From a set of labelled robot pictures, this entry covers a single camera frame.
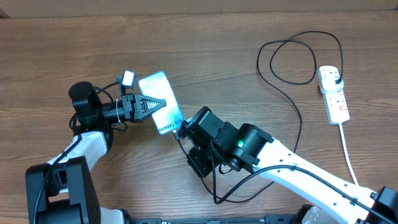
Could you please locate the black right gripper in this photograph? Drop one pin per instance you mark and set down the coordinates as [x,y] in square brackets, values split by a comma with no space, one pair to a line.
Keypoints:
[203,168]

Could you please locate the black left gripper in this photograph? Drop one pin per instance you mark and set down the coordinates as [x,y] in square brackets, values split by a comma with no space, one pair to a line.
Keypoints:
[134,107]

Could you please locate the Samsung Galaxy smartphone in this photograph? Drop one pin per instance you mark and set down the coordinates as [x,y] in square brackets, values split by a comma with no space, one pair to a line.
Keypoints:
[167,115]

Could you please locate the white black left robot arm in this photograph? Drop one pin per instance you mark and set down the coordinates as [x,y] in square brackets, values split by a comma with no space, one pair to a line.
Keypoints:
[62,190]

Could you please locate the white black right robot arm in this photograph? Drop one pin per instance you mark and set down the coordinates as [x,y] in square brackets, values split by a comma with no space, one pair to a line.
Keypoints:
[216,142]

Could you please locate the white charger plug adapter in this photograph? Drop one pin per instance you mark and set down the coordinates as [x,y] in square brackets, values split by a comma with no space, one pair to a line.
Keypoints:
[331,84]

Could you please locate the white power strip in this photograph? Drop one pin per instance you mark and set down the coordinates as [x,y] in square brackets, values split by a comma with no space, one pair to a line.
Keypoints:
[335,102]

